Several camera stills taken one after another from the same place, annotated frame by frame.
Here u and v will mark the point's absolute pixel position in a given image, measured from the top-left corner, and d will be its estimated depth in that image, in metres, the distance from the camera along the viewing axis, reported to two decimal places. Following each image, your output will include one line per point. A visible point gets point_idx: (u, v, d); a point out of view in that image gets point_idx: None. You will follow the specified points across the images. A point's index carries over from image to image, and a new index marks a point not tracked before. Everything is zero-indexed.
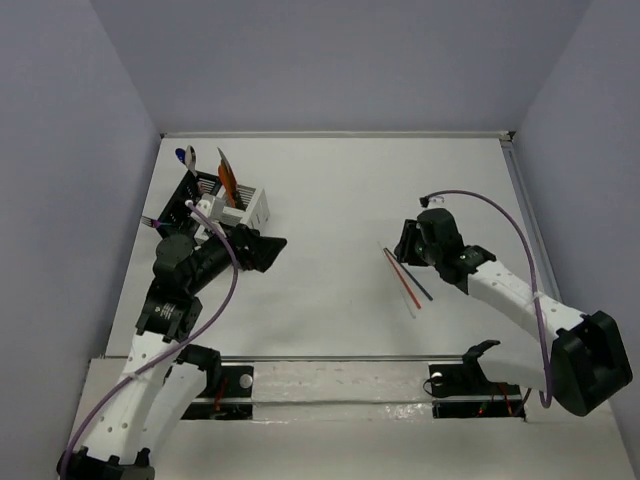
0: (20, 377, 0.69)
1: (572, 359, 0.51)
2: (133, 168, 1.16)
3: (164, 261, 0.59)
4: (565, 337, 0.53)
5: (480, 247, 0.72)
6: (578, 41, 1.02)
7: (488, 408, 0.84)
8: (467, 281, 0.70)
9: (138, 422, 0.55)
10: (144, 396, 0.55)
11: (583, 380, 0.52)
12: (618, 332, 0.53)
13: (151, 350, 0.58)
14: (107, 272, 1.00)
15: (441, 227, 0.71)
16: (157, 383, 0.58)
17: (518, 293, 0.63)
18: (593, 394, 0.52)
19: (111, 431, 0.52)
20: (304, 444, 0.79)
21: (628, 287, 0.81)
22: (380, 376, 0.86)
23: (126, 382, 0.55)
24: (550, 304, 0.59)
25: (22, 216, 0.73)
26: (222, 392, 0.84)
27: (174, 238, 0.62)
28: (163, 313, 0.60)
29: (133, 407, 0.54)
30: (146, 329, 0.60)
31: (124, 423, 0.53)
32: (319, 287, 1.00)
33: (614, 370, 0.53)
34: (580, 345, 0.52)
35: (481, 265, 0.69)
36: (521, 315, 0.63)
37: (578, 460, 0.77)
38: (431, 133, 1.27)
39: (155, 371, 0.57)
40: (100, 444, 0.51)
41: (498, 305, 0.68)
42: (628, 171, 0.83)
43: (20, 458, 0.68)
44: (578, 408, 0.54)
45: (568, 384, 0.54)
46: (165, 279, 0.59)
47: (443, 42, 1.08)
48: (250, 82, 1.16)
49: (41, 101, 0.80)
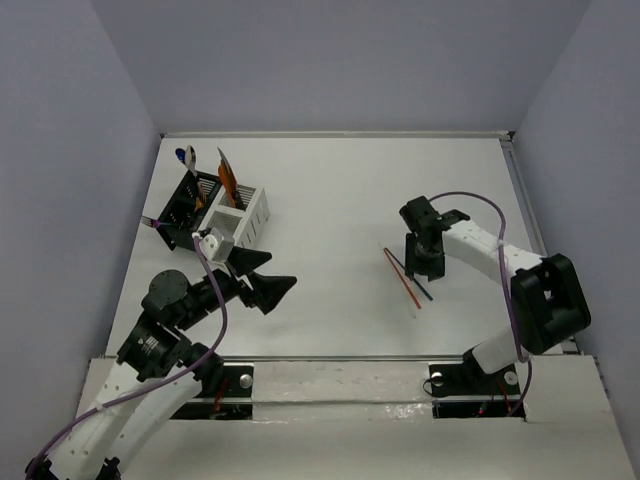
0: (20, 378, 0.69)
1: (528, 294, 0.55)
2: (133, 168, 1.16)
3: (155, 300, 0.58)
4: (521, 275, 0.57)
5: (456, 211, 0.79)
6: (578, 42, 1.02)
7: (488, 408, 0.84)
8: (442, 238, 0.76)
9: (102, 447, 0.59)
10: (107, 431, 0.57)
11: (540, 316, 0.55)
12: (575, 272, 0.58)
13: (124, 384, 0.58)
14: (106, 272, 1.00)
15: (415, 207, 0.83)
16: (126, 415, 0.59)
17: (485, 245, 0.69)
18: (548, 332, 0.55)
19: (71, 454, 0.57)
20: (304, 445, 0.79)
21: (628, 286, 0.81)
22: (380, 376, 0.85)
23: (93, 412, 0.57)
24: (514, 252, 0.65)
25: (22, 215, 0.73)
26: (222, 392, 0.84)
27: (172, 275, 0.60)
28: (145, 347, 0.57)
29: (93, 440, 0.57)
30: (126, 359, 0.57)
31: (83, 452, 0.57)
32: (319, 287, 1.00)
33: (572, 310, 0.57)
34: (535, 281, 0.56)
35: (456, 224, 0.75)
36: (488, 263, 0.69)
37: (578, 461, 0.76)
38: (431, 133, 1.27)
39: (122, 408, 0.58)
40: (62, 464, 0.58)
41: (469, 258, 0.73)
42: (628, 170, 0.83)
43: (19, 458, 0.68)
44: (536, 349, 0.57)
45: (526, 327, 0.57)
46: (153, 314, 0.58)
47: (443, 42, 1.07)
48: (250, 82, 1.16)
49: (41, 100, 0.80)
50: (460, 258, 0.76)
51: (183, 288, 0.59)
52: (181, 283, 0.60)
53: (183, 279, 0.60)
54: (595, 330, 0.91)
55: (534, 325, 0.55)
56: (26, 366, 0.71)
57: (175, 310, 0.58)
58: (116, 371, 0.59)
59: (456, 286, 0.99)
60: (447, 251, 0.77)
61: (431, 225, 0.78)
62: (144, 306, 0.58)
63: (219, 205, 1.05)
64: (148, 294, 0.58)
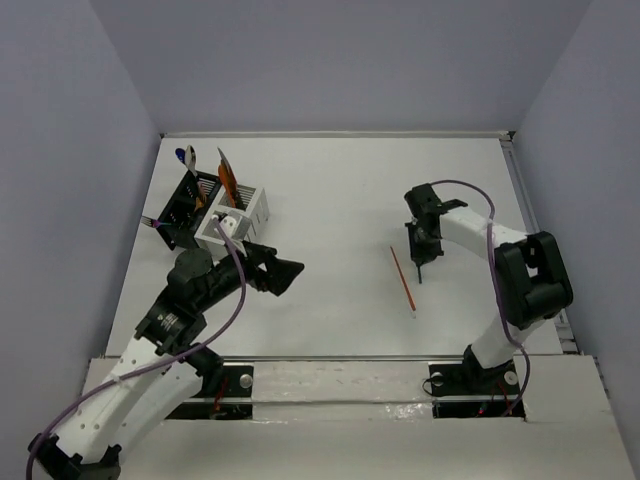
0: (20, 379, 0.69)
1: (508, 262, 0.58)
2: (133, 167, 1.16)
3: (176, 274, 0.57)
4: (505, 246, 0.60)
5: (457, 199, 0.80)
6: (578, 41, 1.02)
7: (487, 408, 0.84)
8: (440, 223, 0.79)
9: (113, 422, 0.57)
10: (122, 404, 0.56)
11: (521, 284, 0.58)
12: (558, 248, 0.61)
13: (141, 358, 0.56)
14: (106, 272, 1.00)
15: (419, 192, 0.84)
16: (140, 390, 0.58)
17: (474, 223, 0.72)
18: (528, 301, 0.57)
19: (83, 428, 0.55)
20: (304, 445, 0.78)
21: (628, 286, 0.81)
22: (379, 375, 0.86)
23: (109, 385, 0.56)
24: (501, 229, 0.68)
25: (23, 214, 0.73)
26: (222, 392, 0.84)
27: (198, 251, 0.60)
28: (165, 323, 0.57)
29: (107, 414, 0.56)
30: (144, 335, 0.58)
31: (96, 425, 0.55)
32: (317, 287, 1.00)
33: (555, 284, 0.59)
34: (518, 252, 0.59)
35: (455, 210, 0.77)
36: (479, 243, 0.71)
37: (579, 461, 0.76)
38: (429, 133, 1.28)
39: (138, 382, 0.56)
40: (72, 439, 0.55)
41: (464, 241, 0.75)
42: (629, 170, 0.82)
43: (19, 457, 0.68)
44: (519, 321, 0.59)
45: (510, 298, 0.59)
46: (175, 288, 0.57)
47: (444, 42, 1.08)
48: (250, 82, 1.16)
49: (42, 100, 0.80)
50: (457, 241, 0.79)
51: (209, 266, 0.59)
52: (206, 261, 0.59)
53: (207, 255, 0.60)
54: (596, 330, 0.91)
55: (516, 293, 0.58)
56: (26, 367, 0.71)
57: (197, 286, 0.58)
58: (132, 344, 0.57)
59: (456, 285, 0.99)
60: (441, 233, 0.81)
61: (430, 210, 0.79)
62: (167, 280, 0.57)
63: (219, 205, 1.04)
64: (174, 268, 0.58)
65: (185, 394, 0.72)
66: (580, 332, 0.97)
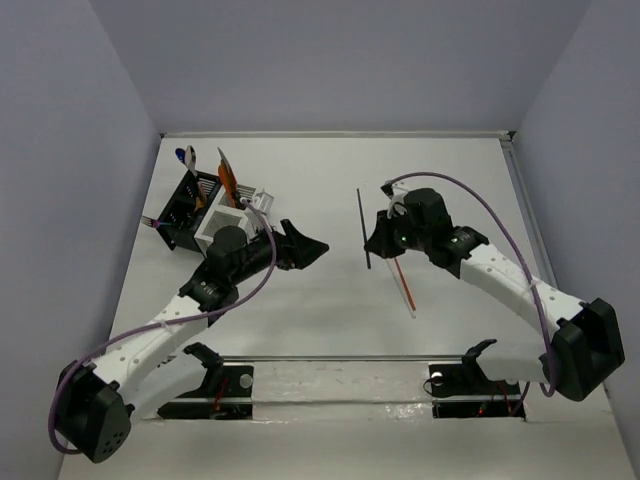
0: (21, 380, 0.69)
1: (574, 350, 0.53)
2: (133, 168, 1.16)
3: (215, 248, 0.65)
4: (565, 328, 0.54)
5: (471, 229, 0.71)
6: (578, 41, 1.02)
7: (488, 408, 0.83)
8: (462, 267, 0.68)
9: (147, 366, 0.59)
10: (162, 347, 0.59)
11: (584, 368, 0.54)
12: (615, 317, 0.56)
13: (185, 310, 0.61)
14: (106, 272, 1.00)
15: (429, 211, 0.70)
16: (177, 341, 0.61)
17: (513, 279, 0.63)
18: (590, 383, 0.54)
19: (122, 360, 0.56)
20: (304, 445, 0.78)
21: (628, 286, 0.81)
22: (379, 375, 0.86)
23: (154, 326, 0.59)
24: (548, 292, 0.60)
25: (23, 214, 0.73)
26: (222, 392, 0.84)
27: (231, 230, 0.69)
28: (205, 288, 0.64)
29: (149, 351, 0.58)
30: (187, 294, 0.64)
31: (137, 360, 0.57)
32: (317, 287, 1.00)
33: (611, 355, 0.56)
34: (581, 336, 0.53)
35: (475, 250, 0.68)
36: (518, 303, 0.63)
37: (580, 461, 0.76)
38: (429, 133, 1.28)
39: (181, 330, 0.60)
40: (110, 368, 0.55)
41: (489, 291, 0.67)
42: (629, 169, 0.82)
43: (20, 456, 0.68)
44: (575, 396, 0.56)
45: (567, 375, 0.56)
46: (213, 261, 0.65)
47: (444, 42, 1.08)
48: (250, 82, 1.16)
49: (42, 100, 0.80)
50: (476, 286, 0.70)
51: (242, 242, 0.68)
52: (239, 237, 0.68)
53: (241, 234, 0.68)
54: None
55: (578, 378, 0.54)
56: (26, 368, 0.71)
57: (233, 259, 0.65)
58: (177, 300, 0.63)
59: (455, 285, 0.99)
60: (460, 277, 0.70)
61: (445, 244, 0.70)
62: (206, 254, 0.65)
63: (219, 205, 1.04)
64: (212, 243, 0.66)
65: (191, 383, 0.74)
66: None
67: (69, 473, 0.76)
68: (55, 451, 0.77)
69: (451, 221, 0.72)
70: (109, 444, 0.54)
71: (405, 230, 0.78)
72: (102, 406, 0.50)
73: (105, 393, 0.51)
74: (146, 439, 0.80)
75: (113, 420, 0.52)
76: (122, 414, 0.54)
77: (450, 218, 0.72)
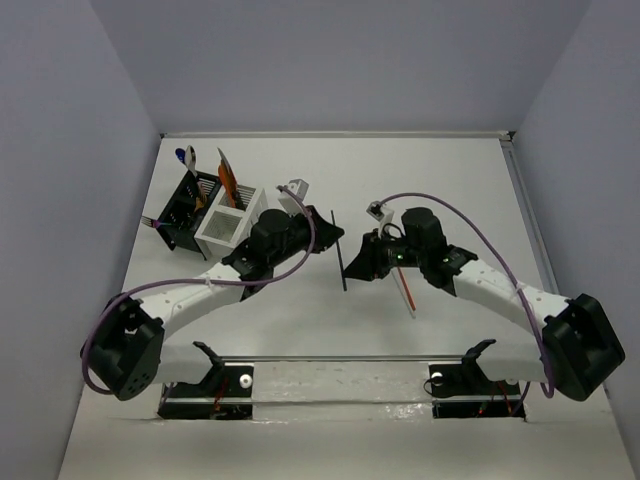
0: (20, 380, 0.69)
1: (564, 346, 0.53)
2: (133, 168, 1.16)
3: (263, 227, 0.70)
4: (553, 324, 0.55)
5: (463, 249, 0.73)
6: (578, 41, 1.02)
7: (488, 408, 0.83)
8: (456, 283, 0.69)
9: (185, 315, 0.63)
10: (203, 300, 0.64)
11: (579, 363, 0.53)
12: (602, 311, 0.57)
13: (226, 276, 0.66)
14: (106, 272, 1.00)
15: (426, 232, 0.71)
16: (215, 301, 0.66)
17: (502, 288, 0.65)
18: (588, 377, 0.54)
19: (167, 302, 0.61)
20: (304, 445, 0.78)
21: (627, 285, 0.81)
22: (379, 376, 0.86)
23: (201, 280, 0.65)
24: (536, 295, 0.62)
25: (24, 214, 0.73)
26: (222, 392, 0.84)
27: (278, 212, 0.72)
28: (244, 264, 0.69)
29: (192, 300, 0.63)
30: (228, 264, 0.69)
31: (180, 305, 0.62)
32: (317, 287, 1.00)
33: (608, 352, 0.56)
34: (569, 330, 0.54)
35: (465, 265, 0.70)
36: (510, 309, 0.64)
37: (579, 461, 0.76)
38: (429, 133, 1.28)
39: (222, 291, 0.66)
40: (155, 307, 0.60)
41: (483, 302, 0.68)
42: (629, 169, 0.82)
43: (22, 455, 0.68)
44: (576, 395, 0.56)
45: (563, 373, 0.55)
46: (255, 238, 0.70)
47: (444, 42, 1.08)
48: (250, 81, 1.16)
49: (42, 99, 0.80)
50: (472, 301, 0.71)
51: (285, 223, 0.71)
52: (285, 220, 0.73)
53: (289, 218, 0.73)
54: None
55: (574, 374, 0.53)
56: (27, 368, 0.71)
57: (274, 241, 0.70)
58: (218, 267, 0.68)
59: None
60: (457, 293, 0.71)
61: (438, 265, 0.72)
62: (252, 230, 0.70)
63: (220, 205, 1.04)
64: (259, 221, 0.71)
65: (185, 376, 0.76)
66: None
67: (69, 473, 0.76)
68: (55, 451, 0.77)
69: (445, 241, 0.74)
70: (134, 383, 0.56)
71: (402, 248, 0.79)
72: (144, 338, 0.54)
73: (149, 327, 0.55)
74: (146, 439, 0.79)
75: (147, 358, 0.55)
76: (154, 356, 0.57)
77: (444, 237, 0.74)
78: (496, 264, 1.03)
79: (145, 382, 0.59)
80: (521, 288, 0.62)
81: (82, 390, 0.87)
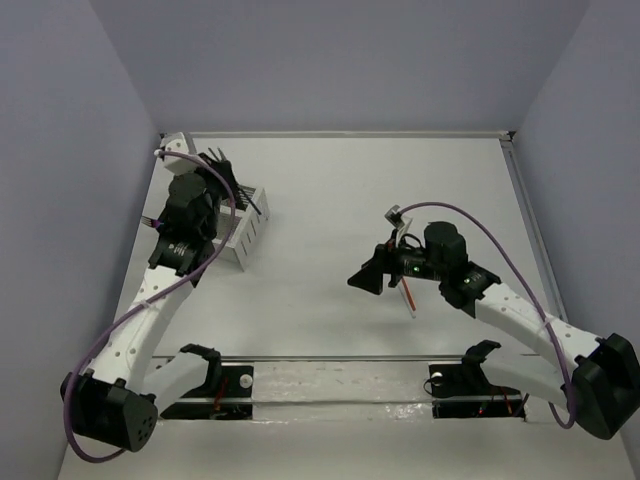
0: (21, 381, 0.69)
1: (595, 388, 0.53)
2: (133, 168, 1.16)
3: (175, 202, 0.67)
4: (584, 365, 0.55)
5: (484, 268, 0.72)
6: (578, 41, 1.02)
7: (488, 408, 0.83)
8: (477, 307, 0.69)
9: (144, 350, 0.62)
10: (152, 326, 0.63)
11: (606, 405, 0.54)
12: (633, 351, 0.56)
13: (162, 283, 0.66)
14: (106, 272, 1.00)
15: (451, 252, 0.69)
16: (163, 316, 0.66)
17: (528, 319, 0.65)
18: (614, 419, 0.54)
19: (118, 356, 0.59)
20: (304, 445, 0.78)
21: (627, 285, 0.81)
22: (379, 376, 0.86)
23: (138, 310, 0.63)
24: (564, 330, 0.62)
25: (24, 214, 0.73)
26: (222, 392, 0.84)
27: (184, 180, 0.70)
28: (177, 251, 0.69)
29: (142, 334, 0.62)
30: (159, 263, 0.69)
31: (133, 349, 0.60)
32: (317, 287, 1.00)
33: (635, 391, 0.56)
34: (600, 372, 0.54)
35: (487, 288, 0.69)
36: (535, 341, 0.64)
37: (579, 462, 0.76)
38: (429, 133, 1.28)
39: (164, 303, 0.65)
40: (111, 367, 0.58)
41: (506, 329, 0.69)
42: (629, 168, 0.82)
43: (23, 455, 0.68)
44: (598, 432, 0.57)
45: (588, 410, 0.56)
46: (178, 220, 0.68)
47: (443, 42, 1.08)
48: (250, 81, 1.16)
49: (43, 99, 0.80)
50: (492, 325, 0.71)
51: (197, 189, 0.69)
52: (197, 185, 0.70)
53: (196, 180, 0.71)
54: (596, 329, 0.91)
55: (602, 415, 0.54)
56: (27, 368, 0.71)
57: (195, 209, 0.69)
58: (152, 274, 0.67)
59: None
60: (475, 315, 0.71)
61: (459, 285, 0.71)
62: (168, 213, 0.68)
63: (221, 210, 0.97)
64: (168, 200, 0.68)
65: (186, 384, 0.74)
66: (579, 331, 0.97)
67: (68, 473, 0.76)
68: (55, 451, 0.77)
69: (466, 259, 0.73)
70: (141, 434, 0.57)
71: (418, 261, 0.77)
72: (117, 404, 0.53)
73: (116, 392, 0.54)
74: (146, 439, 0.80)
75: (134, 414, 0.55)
76: (142, 403, 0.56)
77: (466, 255, 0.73)
78: (497, 264, 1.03)
79: (153, 420, 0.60)
80: (549, 322, 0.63)
81: None
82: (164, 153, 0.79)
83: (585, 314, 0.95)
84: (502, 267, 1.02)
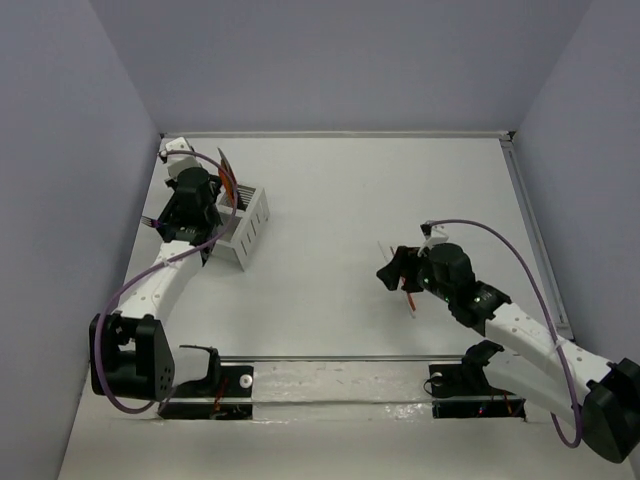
0: (21, 381, 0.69)
1: (607, 414, 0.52)
2: (133, 168, 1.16)
3: (184, 188, 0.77)
4: (596, 391, 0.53)
5: (493, 287, 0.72)
6: (578, 41, 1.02)
7: (488, 408, 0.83)
8: (487, 328, 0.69)
9: (165, 303, 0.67)
10: (173, 280, 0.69)
11: (619, 431, 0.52)
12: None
13: (179, 249, 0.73)
14: (106, 272, 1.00)
15: (454, 271, 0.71)
16: (181, 276, 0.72)
17: (539, 341, 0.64)
18: (627, 443, 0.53)
19: (143, 299, 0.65)
20: (304, 445, 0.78)
21: (627, 285, 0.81)
22: (379, 376, 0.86)
23: (160, 265, 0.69)
24: (575, 353, 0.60)
25: (24, 214, 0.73)
26: (222, 392, 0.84)
27: (193, 173, 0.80)
28: (187, 231, 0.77)
29: (164, 286, 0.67)
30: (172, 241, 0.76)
31: (157, 295, 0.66)
32: (317, 286, 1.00)
33: None
34: (612, 398, 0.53)
35: (498, 309, 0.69)
36: (547, 364, 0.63)
37: (579, 461, 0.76)
38: (428, 133, 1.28)
39: (183, 264, 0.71)
40: (137, 308, 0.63)
41: (515, 350, 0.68)
42: (628, 169, 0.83)
43: (23, 454, 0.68)
44: (611, 456, 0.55)
45: (599, 433, 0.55)
46: (187, 204, 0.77)
47: (443, 42, 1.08)
48: (250, 81, 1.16)
49: (43, 100, 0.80)
50: (503, 345, 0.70)
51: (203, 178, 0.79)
52: (202, 176, 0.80)
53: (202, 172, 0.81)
54: (596, 329, 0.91)
55: (614, 440, 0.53)
56: (27, 368, 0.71)
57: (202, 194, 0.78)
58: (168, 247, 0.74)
59: None
60: (486, 335, 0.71)
61: (468, 304, 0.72)
62: (178, 200, 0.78)
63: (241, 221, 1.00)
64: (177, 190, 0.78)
65: None
66: (579, 330, 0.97)
67: (69, 473, 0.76)
68: (55, 451, 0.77)
69: (474, 278, 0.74)
70: (162, 380, 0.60)
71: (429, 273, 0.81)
72: (147, 335, 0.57)
73: (146, 326, 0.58)
74: (146, 439, 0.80)
75: (160, 351, 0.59)
76: (165, 346, 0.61)
77: (473, 274, 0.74)
78: (496, 264, 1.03)
79: (169, 375, 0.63)
80: (560, 344, 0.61)
81: (82, 389, 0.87)
82: (168, 153, 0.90)
83: (584, 313, 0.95)
84: (501, 268, 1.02)
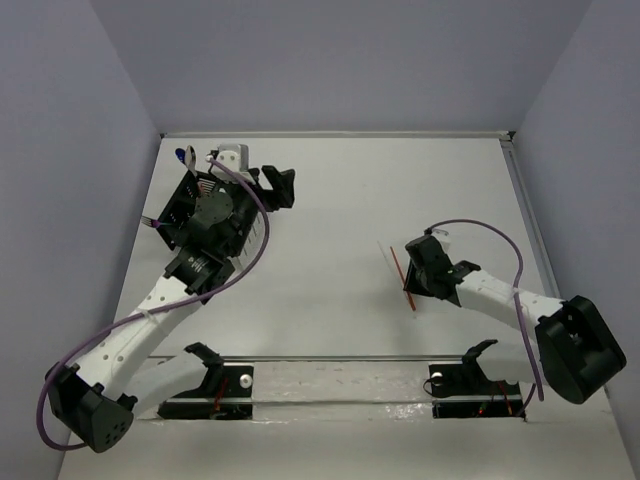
0: (20, 380, 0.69)
1: (556, 343, 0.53)
2: (133, 168, 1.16)
3: (201, 220, 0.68)
4: (546, 322, 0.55)
5: (465, 261, 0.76)
6: (578, 41, 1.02)
7: (488, 408, 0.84)
8: (459, 293, 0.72)
9: (133, 362, 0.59)
10: (148, 338, 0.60)
11: (572, 361, 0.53)
12: (598, 312, 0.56)
13: (169, 296, 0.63)
14: (106, 272, 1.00)
15: (425, 249, 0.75)
16: (163, 330, 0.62)
17: (500, 293, 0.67)
18: (585, 380, 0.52)
19: (105, 359, 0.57)
20: (305, 445, 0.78)
21: (628, 285, 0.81)
22: (379, 376, 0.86)
23: (137, 317, 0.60)
24: (531, 298, 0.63)
25: (23, 213, 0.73)
26: (222, 392, 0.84)
27: (217, 200, 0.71)
28: (194, 265, 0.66)
29: (133, 346, 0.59)
30: (173, 275, 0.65)
31: (121, 358, 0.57)
32: (317, 286, 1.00)
33: (605, 353, 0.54)
34: (562, 328, 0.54)
35: (468, 275, 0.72)
36: (509, 314, 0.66)
37: (580, 461, 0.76)
38: (428, 133, 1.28)
39: (165, 317, 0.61)
40: (95, 368, 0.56)
41: (483, 309, 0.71)
42: (629, 168, 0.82)
43: (22, 455, 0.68)
44: (575, 398, 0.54)
45: (559, 372, 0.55)
46: (201, 235, 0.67)
47: (443, 42, 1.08)
48: (250, 81, 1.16)
49: (43, 99, 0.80)
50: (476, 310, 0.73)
51: (226, 211, 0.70)
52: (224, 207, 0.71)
53: (226, 203, 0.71)
54: None
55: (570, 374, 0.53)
56: (26, 368, 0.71)
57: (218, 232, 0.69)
58: (165, 283, 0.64)
59: None
60: (461, 303, 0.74)
61: (442, 278, 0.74)
62: (191, 228, 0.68)
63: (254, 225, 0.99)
64: (194, 216, 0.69)
65: (183, 385, 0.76)
66: None
67: (68, 473, 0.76)
68: (54, 452, 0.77)
69: (448, 258, 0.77)
70: (109, 438, 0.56)
71: None
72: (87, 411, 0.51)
73: (91, 398, 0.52)
74: (146, 439, 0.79)
75: (106, 418, 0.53)
76: (117, 408, 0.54)
77: (444, 254, 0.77)
78: (496, 264, 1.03)
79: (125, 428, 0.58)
80: (517, 293, 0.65)
81: None
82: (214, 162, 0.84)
83: None
84: (501, 267, 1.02)
